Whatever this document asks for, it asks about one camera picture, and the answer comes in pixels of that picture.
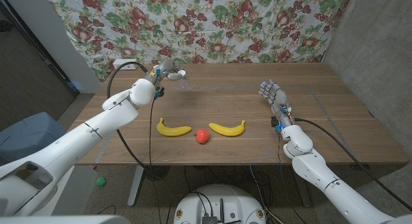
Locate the round black floor fan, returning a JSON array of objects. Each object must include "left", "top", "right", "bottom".
[{"left": 144, "top": 165, "right": 171, "bottom": 182}]

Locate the floral fruit print backdrop cloth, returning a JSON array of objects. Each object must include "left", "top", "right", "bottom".
[{"left": 44, "top": 0, "right": 353, "bottom": 83}]

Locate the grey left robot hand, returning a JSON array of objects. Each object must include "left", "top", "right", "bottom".
[{"left": 145, "top": 59, "right": 189, "bottom": 91}]

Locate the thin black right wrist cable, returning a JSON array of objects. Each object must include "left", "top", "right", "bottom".
[{"left": 276, "top": 130, "right": 302, "bottom": 224}]

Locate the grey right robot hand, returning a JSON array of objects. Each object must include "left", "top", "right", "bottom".
[{"left": 258, "top": 79, "right": 293, "bottom": 126}]

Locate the white power strip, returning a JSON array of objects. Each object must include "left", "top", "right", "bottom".
[{"left": 112, "top": 58, "right": 140, "bottom": 71}]

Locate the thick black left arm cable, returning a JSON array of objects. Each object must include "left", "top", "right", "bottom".
[{"left": 106, "top": 61, "right": 174, "bottom": 224}]

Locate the yellow toy banana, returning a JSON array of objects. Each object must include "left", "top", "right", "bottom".
[
  {"left": 156, "top": 117, "right": 192, "bottom": 137},
  {"left": 209, "top": 120, "right": 246, "bottom": 137}
]

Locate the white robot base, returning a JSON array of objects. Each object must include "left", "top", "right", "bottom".
[{"left": 173, "top": 183, "right": 267, "bottom": 224}]

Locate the clear medicine bottle white cap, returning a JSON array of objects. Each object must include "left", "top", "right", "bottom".
[{"left": 176, "top": 69, "right": 191, "bottom": 82}]

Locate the dark brown door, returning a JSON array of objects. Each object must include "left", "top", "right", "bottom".
[{"left": 0, "top": 0, "right": 80, "bottom": 131}]

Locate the white robot torso edge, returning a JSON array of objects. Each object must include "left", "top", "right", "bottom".
[{"left": 0, "top": 214, "right": 131, "bottom": 224}]

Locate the red toy apple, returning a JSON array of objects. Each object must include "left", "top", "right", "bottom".
[{"left": 194, "top": 128, "right": 211, "bottom": 144}]

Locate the metal table leg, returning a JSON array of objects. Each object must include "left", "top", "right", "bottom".
[
  {"left": 127, "top": 165, "right": 145, "bottom": 208},
  {"left": 291, "top": 164, "right": 312, "bottom": 208}
]

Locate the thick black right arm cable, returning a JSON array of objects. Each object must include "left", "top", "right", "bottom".
[{"left": 294, "top": 117, "right": 412, "bottom": 212}]

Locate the grey floor cable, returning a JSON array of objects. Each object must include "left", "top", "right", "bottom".
[{"left": 249, "top": 164, "right": 284, "bottom": 224}]

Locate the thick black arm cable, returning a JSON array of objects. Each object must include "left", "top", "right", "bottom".
[
  {"left": 294, "top": 117, "right": 412, "bottom": 212},
  {"left": 106, "top": 61, "right": 174, "bottom": 224}
]

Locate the blue-grey plastic bin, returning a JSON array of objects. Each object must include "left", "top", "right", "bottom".
[{"left": 0, "top": 111, "right": 67, "bottom": 162}]

